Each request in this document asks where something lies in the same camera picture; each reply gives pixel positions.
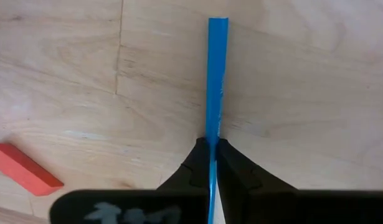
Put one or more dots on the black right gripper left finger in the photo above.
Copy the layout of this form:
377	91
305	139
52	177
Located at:
194	171

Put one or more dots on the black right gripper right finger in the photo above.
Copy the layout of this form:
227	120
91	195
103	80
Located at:
238	180

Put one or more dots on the blue pencil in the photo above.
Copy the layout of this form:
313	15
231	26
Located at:
216	77

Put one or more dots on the orange eraser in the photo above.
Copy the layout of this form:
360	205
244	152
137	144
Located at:
23	169

